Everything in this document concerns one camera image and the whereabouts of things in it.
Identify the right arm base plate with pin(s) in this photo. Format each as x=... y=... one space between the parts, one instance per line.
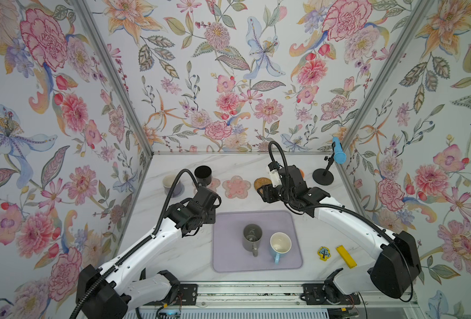
x=324 y=294

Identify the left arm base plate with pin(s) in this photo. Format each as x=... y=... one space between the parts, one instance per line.
x=180 y=295

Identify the lavender tray mat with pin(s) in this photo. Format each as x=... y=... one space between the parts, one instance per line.
x=228 y=252

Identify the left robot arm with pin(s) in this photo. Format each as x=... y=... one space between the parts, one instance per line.
x=114 y=288

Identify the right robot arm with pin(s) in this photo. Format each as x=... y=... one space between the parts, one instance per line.
x=395 y=259

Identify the yellow tag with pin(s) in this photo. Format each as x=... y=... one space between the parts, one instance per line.
x=346 y=256

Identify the yellow blue sticker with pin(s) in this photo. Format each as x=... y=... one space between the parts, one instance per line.
x=324 y=253

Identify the light blue mug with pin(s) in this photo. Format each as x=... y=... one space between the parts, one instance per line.
x=280 y=245

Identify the pink flower coaster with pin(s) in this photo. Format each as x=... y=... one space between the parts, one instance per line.
x=211 y=183
x=236 y=188

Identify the black mug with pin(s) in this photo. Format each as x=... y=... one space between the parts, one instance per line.
x=203 y=175

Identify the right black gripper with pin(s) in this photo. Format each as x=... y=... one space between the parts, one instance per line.
x=268 y=195

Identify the woven rattan coaster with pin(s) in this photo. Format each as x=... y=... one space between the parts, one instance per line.
x=258 y=183

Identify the purple mug white inside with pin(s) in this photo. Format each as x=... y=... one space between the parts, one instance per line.
x=167 y=184

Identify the aluminium front rail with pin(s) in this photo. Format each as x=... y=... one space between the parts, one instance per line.
x=253 y=294

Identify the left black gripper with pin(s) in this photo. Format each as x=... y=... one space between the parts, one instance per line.
x=213 y=213

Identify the grey mug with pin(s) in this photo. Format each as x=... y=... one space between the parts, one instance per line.
x=252 y=236

